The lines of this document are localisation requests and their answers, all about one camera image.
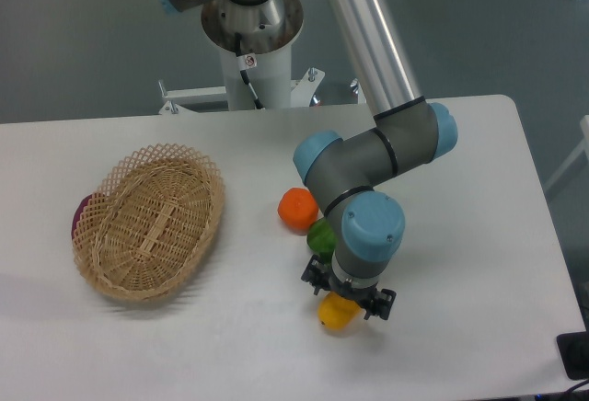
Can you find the orange tangerine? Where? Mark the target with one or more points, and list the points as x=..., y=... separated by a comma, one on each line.
x=298, y=209

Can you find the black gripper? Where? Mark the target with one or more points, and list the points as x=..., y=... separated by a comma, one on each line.
x=375, y=302

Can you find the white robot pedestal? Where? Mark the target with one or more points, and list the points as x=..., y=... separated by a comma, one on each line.
x=254, y=44

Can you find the purple fruit behind basket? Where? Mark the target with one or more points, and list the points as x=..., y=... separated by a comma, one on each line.
x=88, y=215

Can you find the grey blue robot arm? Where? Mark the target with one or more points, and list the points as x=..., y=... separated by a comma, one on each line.
x=343, y=174

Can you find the white frame at right edge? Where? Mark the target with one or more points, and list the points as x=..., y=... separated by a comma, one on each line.
x=570, y=167

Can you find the yellow mango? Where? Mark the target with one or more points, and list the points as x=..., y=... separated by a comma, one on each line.
x=335, y=312

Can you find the green bok choy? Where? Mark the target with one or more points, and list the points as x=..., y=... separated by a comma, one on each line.
x=321, y=240

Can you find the black device at table edge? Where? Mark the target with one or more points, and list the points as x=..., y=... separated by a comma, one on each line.
x=573, y=348

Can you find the woven wicker basket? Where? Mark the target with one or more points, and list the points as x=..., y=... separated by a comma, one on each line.
x=164, y=206

